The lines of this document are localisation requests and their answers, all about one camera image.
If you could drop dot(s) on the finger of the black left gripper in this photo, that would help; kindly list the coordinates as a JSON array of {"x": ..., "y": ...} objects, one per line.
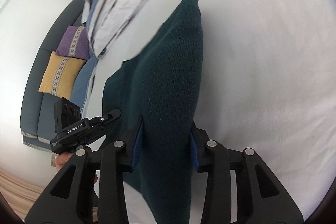
[{"x": 110, "y": 117}]

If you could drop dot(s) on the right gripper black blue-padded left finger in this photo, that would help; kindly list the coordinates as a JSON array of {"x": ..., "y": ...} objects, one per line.
[{"x": 133, "y": 146}]

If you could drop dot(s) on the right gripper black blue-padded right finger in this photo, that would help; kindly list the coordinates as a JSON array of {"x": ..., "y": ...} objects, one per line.
[{"x": 198, "y": 141}]

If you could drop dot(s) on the dark green knit sweater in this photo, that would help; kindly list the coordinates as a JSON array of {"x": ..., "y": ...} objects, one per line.
[{"x": 161, "y": 84}]

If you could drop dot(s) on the person's left hand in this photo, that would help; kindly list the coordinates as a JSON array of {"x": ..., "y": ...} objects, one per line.
[{"x": 62, "y": 159}]

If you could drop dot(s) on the blue pillow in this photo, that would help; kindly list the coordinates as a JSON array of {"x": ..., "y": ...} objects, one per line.
[{"x": 83, "y": 85}]

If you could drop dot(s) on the yellow patterned cushion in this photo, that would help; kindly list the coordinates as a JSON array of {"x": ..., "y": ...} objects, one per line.
[{"x": 60, "y": 75}]

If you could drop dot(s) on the purple patterned cushion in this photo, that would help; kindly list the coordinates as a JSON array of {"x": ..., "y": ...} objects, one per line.
[{"x": 74, "y": 43}]

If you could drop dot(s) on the white bed sheet mattress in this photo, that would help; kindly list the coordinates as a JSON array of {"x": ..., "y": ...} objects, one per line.
[{"x": 268, "y": 82}]

